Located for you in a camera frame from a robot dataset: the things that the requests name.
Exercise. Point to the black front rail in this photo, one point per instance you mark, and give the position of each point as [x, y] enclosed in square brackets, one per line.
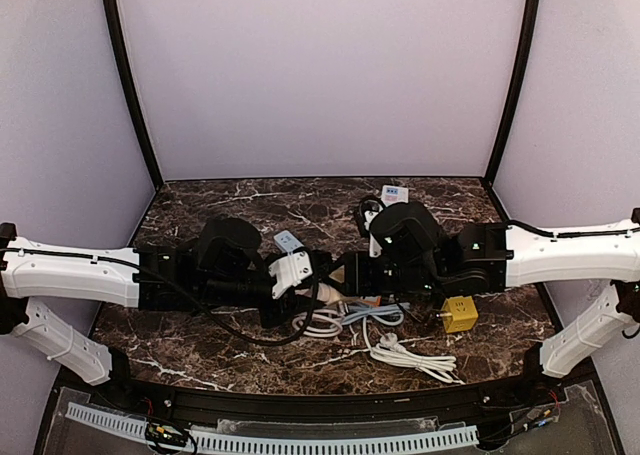
[482, 402]

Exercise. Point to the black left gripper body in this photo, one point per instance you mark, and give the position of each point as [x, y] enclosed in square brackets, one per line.
[279, 304]

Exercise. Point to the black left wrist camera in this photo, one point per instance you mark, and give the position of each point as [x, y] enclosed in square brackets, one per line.
[227, 247]

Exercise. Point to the white slotted cable duct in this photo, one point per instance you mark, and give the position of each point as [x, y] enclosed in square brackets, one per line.
[167, 437]

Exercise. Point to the long white power strip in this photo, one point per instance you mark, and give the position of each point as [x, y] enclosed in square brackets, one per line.
[394, 194]

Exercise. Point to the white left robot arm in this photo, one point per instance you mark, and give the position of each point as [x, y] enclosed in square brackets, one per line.
[32, 271]

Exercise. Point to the orange plug adapter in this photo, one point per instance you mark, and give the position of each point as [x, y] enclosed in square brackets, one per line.
[370, 301]

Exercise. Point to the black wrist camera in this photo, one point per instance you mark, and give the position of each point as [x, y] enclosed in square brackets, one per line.
[227, 247]
[405, 231]

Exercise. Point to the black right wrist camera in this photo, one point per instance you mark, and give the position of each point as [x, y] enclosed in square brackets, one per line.
[405, 231]

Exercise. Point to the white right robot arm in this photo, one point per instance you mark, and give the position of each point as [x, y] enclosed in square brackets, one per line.
[607, 252]

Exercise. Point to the small blue-white power strip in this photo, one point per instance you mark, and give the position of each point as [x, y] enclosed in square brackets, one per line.
[287, 242]

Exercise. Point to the yellow cube socket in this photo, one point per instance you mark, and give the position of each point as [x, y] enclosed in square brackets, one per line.
[458, 314]

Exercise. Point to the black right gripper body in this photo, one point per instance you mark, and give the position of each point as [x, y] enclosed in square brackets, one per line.
[347, 273]

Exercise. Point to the beige cube socket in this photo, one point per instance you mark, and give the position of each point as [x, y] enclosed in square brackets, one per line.
[337, 278]

